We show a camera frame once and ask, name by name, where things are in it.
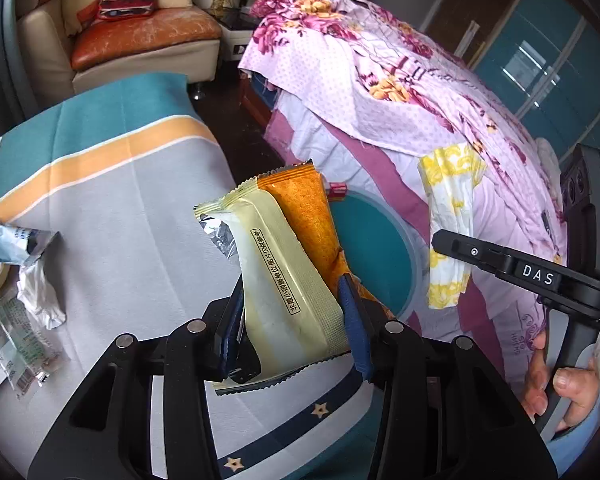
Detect dark bedside table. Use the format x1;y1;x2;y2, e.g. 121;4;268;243
202;0;261;58

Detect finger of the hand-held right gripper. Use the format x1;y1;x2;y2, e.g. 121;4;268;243
431;229;518;281

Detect clear plastic wrapper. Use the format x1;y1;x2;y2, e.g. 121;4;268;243
0;296;72;408

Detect white tissue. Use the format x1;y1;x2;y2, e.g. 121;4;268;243
16;259;67;330

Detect pink floral bedsheet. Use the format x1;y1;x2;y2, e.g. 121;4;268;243
237;0;571;411

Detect cream and orange snack wrapper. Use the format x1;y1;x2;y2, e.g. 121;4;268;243
194;159;396;398

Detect teal plastic bin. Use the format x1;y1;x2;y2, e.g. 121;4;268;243
327;182;426;331

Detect wooden bed frame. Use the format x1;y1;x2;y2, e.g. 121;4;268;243
239;72;281;133

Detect person's right hand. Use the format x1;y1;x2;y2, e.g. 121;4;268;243
520;332;600;433

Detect orange seat cushion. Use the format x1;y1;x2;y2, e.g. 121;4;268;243
71;7;222;72

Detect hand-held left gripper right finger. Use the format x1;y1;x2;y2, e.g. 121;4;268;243
336;272;558;480

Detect teal and grey printed blanket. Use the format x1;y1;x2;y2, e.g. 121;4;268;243
0;72;381;480

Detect yellow white cloth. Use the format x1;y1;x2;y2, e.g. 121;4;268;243
417;142;488;311

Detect cream leather sofa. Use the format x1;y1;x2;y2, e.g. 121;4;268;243
17;0;223;98

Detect teal wardrobe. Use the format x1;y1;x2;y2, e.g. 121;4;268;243
472;0;600;161

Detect yellow cartoon pillow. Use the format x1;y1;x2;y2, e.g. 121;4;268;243
61;0;116;37

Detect light blue milk carton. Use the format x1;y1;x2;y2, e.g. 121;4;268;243
0;220;61;267

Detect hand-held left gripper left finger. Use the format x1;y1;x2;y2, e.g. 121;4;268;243
27;275;261;480

